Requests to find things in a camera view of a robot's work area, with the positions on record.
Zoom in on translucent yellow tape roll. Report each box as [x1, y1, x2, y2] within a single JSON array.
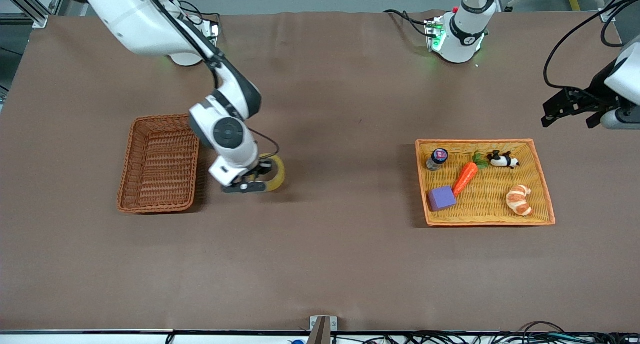
[[257, 154, 286, 193]]

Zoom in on brown wicker basket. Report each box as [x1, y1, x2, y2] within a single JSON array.
[[116, 114, 202, 215]]

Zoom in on yellow wicker basket orange rim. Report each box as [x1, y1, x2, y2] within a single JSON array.
[[415, 138, 557, 228]]

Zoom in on black white panda figurine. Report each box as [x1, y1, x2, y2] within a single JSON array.
[[487, 150, 521, 170]]

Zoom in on toy croissant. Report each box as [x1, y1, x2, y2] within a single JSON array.
[[506, 184, 534, 217]]

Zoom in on orange toy carrot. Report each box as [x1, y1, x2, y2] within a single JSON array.
[[452, 150, 491, 198]]

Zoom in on brown table cover sheet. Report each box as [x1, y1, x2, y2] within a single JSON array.
[[0, 10, 640, 334]]

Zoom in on small jar with dark lid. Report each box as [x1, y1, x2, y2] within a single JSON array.
[[426, 148, 449, 172]]

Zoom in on purple foam cube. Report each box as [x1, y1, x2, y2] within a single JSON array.
[[427, 185, 458, 212]]

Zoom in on black left arm gripper cable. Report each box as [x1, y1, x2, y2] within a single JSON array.
[[543, 0, 640, 91]]

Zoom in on black left arm loop cable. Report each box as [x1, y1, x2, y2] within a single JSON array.
[[601, 0, 640, 49]]

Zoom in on aluminium frame profile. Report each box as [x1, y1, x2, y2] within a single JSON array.
[[600, 0, 632, 23], [0, 0, 68, 29]]

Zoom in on metal table clamp bracket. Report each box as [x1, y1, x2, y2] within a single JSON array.
[[307, 315, 338, 344]]

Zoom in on black right base cable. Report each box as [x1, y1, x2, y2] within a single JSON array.
[[177, 0, 222, 27]]

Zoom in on black base cable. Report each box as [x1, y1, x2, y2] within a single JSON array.
[[383, 9, 432, 38], [177, 0, 222, 27]]

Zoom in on black left base cable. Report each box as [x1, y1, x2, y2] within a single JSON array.
[[383, 9, 432, 38]]

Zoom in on white table edge rail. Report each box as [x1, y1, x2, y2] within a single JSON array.
[[0, 330, 640, 344]]

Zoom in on tangled black cables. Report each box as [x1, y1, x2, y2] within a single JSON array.
[[330, 321, 640, 344]]

